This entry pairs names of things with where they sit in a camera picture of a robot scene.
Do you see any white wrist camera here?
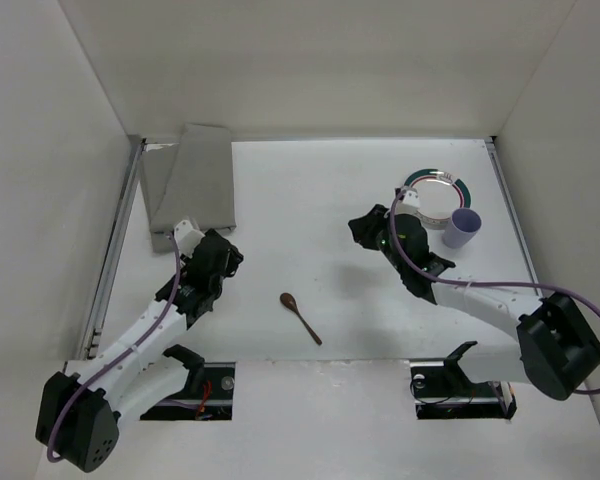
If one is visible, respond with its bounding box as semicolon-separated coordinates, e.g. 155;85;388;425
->
396;186;421;212
174;219;205;256

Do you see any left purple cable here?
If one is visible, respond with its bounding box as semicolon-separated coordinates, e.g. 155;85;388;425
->
45;232;184;466

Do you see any white plate green red rim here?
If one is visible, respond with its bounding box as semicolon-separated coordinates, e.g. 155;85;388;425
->
404;168;472;230

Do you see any right metal table rail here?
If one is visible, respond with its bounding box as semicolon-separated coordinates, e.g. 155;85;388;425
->
484;137;538;282

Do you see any metal table rail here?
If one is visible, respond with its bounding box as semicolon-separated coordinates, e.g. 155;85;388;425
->
73;135;145;360
484;137;538;282

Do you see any grey cloth placemat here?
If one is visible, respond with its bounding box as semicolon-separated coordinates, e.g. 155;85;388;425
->
139;123;236;254

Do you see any lilac plastic cup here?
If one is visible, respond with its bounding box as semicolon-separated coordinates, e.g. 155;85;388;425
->
442;208;482;249

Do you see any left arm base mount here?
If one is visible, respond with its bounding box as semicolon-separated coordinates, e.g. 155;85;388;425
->
140;363;236;422

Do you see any brown wooden spoon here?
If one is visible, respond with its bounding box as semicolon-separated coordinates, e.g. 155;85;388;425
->
279;292;323;346

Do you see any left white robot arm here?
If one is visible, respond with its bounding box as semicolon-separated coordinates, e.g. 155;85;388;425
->
35;221;243;473

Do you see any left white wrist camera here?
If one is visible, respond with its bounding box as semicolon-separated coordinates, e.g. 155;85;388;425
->
174;219;205;256

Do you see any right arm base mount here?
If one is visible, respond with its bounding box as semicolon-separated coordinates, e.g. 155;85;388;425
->
409;359;517;421

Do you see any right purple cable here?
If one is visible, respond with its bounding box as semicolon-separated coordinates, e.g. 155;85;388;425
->
388;192;600;396

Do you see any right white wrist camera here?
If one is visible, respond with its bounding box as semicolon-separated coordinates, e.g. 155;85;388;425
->
396;186;421;212

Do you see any purple cable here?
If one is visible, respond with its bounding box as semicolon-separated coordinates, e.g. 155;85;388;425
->
45;232;184;466
388;192;600;396

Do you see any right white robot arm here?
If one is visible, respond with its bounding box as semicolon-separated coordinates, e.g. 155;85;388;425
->
348;204;600;401

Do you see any left metal table rail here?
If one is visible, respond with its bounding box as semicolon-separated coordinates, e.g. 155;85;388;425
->
73;135;145;360

